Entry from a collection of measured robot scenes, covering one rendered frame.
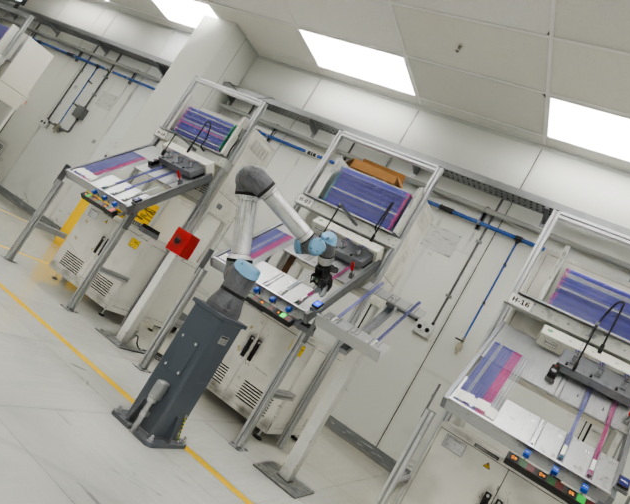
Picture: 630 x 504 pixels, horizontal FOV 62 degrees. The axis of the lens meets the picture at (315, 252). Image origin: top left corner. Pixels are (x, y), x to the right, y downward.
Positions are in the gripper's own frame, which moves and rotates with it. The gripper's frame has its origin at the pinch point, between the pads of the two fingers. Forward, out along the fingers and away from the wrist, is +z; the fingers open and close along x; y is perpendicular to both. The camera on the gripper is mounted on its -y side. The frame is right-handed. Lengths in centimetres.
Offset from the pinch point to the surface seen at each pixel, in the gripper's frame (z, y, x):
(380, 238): -1, -70, -9
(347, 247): 4, -53, -21
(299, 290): 10.8, -6.4, -18.2
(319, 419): 43, 30, 28
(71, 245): 64, 15, -208
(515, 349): 10, -47, 86
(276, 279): 10.5, -4.5, -32.9
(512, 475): 42, -5, 110
